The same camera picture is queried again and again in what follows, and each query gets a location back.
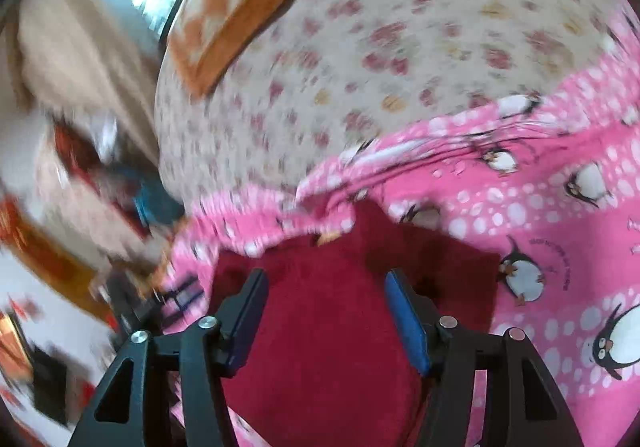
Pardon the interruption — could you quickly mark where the dark red small garment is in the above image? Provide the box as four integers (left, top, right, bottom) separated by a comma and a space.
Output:
209, 201, 499, 446

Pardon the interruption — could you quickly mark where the teal blue bag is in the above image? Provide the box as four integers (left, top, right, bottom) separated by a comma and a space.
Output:
132, 181, 184, 228

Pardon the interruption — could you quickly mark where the pink penguin print blanket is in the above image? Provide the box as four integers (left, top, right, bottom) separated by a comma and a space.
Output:
164, 5, 639, 446

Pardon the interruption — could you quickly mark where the beige curtain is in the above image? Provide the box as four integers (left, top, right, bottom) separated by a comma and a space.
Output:
17, 0, 160, 163

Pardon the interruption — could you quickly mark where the floral cream bed sheet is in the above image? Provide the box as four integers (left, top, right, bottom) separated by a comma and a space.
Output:
155, 0, 618, 204

